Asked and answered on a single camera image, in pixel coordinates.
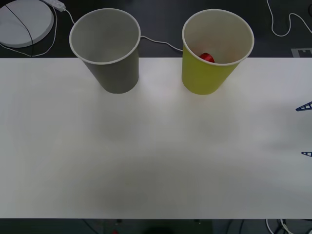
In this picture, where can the white round floor disc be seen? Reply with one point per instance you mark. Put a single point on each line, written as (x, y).
(19, 26)

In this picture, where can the grey plastic waste bin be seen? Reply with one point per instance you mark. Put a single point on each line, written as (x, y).
(117, 75)

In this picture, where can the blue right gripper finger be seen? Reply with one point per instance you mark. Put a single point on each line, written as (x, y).
(308, 153)
(307, 106)

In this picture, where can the red drink can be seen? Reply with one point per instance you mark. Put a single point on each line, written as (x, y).
(207, 57)

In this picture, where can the yellow-green plastic waste bin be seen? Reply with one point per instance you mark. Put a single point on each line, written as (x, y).
(202, 78)

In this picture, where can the white power strip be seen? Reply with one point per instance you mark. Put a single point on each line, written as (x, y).
(57, 4)

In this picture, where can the grey marker plate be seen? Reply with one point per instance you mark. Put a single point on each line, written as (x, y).
(295, 52)

